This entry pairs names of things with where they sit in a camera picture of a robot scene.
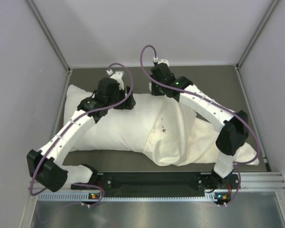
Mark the white pillow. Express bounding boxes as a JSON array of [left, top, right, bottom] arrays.
[[71, 94, 163, 152]]

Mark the cream pillowcase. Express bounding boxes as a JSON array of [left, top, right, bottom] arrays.
[[143, 95, 259, 166]]

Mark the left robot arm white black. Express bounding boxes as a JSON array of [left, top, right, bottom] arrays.
[[27, 72, 136, 192]]

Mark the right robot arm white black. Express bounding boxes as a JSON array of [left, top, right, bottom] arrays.
[[151, 63, 248, 189]]

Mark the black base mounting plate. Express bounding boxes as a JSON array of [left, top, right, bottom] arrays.
[[71, 171, 240, 198]]

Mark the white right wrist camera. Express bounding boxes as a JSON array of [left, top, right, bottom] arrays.
[[152, 57, 170, 67]]

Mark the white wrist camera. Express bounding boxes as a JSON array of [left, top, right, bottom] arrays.
[[106, 69, 124, 90], [152, 57, 170, 67]]

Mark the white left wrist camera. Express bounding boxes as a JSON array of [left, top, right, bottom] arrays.
[[106, 69, 124, 90]]

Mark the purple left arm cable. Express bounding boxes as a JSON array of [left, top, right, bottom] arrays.
[[29, 62, 134, 207]]

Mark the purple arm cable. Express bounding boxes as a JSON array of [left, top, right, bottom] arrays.
[[29, 62, 134, 207], [139, 45, 261, 206]]

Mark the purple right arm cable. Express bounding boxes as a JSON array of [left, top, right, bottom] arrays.
[[139, 45, 261, 206]]

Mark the left aluminium corner post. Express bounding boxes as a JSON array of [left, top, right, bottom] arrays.
[[24, 0, 70, 72]]

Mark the aluminium corner post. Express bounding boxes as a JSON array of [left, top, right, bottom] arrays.
[[235, 0, 281, 71], [24, 0, 70, 72]]

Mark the grey slotted cable duct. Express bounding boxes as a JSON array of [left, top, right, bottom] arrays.
[[38, 191, 228, 202]]

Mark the right aluminium corner post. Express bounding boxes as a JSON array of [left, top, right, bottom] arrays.
[[235, 0, 281, 71]]

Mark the aluminium frame rail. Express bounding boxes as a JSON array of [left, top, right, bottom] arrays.
[[239, 172, 285, 192]]

